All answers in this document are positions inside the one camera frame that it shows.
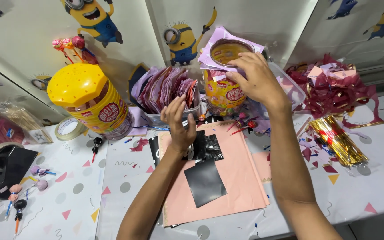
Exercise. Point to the white patterned table cover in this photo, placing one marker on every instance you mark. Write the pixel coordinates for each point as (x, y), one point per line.
(78, 186)

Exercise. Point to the small pink lollipop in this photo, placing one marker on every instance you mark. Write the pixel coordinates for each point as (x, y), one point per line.
(242, 116)

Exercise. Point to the black paper square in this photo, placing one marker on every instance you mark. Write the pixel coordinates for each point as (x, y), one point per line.
(205, 183)

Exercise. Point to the row of folded paper wrappers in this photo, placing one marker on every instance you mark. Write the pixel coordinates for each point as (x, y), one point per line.
(165, 88)

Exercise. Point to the crumpled black paper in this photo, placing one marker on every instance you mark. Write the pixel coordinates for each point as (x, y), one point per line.
(210, 148)

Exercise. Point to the black paper wrapped lollipop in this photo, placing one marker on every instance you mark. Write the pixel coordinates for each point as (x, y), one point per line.
(20, 205)
(97, 141)

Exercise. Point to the person's left fingers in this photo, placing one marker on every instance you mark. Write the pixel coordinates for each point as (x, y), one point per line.
(173, 110)

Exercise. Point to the open clear candy jar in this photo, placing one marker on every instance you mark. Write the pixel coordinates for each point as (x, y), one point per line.
(223, 95)

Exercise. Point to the small orange lollipop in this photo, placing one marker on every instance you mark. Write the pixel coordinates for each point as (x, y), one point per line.
(201, 117)

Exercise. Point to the yellow lidded candy jar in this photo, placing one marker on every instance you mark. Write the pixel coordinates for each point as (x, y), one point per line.
(92, 96)

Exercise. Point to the red wrapped lollipop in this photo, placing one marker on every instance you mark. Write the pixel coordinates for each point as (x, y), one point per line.
(78, 42)

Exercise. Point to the yellow cartoon wall sticker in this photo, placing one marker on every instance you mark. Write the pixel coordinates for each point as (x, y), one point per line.
(93, 18)
(182, 41)

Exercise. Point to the clear plastic box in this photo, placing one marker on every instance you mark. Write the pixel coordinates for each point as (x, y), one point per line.
(290, 90)

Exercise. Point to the orange swirl lollipop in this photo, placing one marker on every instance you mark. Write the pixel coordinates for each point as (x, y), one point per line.
(68, 43)

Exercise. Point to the black printed paper strip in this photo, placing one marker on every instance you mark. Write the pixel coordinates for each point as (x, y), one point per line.
(154, 150)

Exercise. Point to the clear plastic container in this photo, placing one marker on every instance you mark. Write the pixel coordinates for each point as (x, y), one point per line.
(192, 111)

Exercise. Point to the person's left hand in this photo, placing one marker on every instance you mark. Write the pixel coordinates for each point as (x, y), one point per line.
(180, 133)

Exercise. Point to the small red lollipop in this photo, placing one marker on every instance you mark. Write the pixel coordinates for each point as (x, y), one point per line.
(252, 124)

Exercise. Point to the maroon paper scrap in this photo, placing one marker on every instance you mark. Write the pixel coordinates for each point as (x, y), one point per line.
(140, 144)

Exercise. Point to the stack of purple paper squares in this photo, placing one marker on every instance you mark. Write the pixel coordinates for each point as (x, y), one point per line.
(212, 43)

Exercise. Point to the pink swirl lollipop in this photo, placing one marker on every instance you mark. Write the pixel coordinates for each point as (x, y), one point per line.
(58, 45)

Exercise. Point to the stack of pink paper sheets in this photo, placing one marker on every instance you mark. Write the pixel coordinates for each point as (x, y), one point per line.
(238, 180)

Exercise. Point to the dark blue paper sheet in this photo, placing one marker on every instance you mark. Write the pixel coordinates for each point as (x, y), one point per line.
(138, 78)

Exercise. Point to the black tape dispenser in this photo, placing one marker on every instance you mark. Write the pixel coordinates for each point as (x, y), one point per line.
(10, 170)

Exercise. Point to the clear tape roll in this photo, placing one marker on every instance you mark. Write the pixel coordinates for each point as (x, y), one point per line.
(66, 128)

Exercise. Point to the heap of maroon paper scraps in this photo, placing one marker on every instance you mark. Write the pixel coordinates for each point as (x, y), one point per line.
(332, 90)

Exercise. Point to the peach paper wrapped lollipop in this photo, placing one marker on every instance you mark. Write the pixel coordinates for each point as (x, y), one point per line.
(14, 191)

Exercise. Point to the bag of wooden sticks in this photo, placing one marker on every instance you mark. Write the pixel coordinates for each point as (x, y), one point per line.
(18, 120)

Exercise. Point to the bundle of gold twist ties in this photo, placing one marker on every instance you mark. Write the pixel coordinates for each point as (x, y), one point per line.
(338, 140)

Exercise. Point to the pink paper wrapped lollipop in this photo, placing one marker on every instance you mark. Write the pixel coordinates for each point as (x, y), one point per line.
(42, 185)

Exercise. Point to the person's right hand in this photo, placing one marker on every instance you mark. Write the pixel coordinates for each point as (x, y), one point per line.
(262, 81)

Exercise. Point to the purple paper wrapped lollipop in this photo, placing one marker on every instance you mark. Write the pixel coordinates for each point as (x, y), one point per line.
(35, 170)

